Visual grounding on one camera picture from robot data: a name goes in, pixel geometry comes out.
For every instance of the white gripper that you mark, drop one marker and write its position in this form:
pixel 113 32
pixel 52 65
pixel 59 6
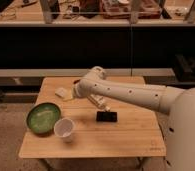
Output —
pixel 75 90

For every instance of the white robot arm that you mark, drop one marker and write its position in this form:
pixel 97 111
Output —
pixel 178 103

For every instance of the green ceramic bowl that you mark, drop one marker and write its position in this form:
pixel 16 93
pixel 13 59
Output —
pixel 42 117

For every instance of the beige sponge block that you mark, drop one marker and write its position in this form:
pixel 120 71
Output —
pixel 64 94

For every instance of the white tube bottle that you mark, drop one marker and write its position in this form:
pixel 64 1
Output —
pixel 99 102

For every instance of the black rectangular phone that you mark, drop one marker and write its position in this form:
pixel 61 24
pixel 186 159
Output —
pixel 104 116

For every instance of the wooden folding table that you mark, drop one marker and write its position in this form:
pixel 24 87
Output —
pixel 135 134

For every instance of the wooden shelf with clutter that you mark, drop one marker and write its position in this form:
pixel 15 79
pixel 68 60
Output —
pixel 97 12

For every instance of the black equipment on right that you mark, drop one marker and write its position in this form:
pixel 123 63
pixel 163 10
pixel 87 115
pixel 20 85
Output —
pixel 184 68

